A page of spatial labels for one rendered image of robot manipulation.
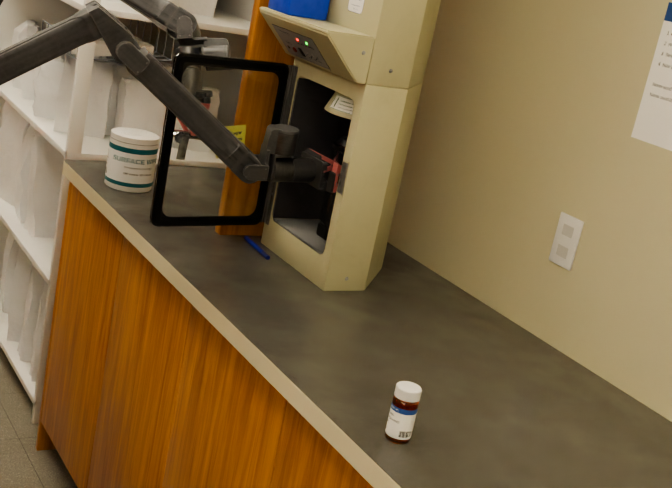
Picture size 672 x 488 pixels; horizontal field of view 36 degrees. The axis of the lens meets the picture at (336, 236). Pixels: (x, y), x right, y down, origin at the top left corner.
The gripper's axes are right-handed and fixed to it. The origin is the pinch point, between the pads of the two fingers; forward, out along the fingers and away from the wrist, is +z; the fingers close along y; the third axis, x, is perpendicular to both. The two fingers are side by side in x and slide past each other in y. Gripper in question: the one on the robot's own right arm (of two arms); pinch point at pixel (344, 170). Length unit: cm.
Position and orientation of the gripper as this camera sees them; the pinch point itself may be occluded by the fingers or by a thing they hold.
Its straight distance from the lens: 238.0
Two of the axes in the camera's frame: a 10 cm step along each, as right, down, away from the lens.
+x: -1.6, 9.4, 2.9
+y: -4.9, -3.3, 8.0
